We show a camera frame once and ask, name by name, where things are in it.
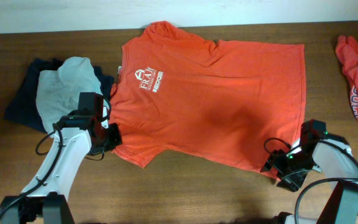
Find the right black cable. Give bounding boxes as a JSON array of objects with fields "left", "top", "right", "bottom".
[{"left": 263, "top": 137, "right": 358, "bottom": 224}]

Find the folded navy garment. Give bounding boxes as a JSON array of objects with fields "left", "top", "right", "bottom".
[{"left": 4, "top": 57, "right": 116, "bottom": 133}]

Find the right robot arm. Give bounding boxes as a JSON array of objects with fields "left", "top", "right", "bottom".
[{"left": 261, "top": 119, "right": 358, "bottom": 223}]

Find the orange printed t-shirt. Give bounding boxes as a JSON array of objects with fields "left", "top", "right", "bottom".
[{"left": 110, "top": 21, "right": 306, "bottom": 172}]

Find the folded grey t-shirt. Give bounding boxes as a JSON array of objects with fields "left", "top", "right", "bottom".
[{"left": 35, "top": 57, "right": 102, "bottom": 133}]

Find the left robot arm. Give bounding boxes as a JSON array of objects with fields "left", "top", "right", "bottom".
[{"left": 0, "top": 92, "right": 122, "bottom": 223}]

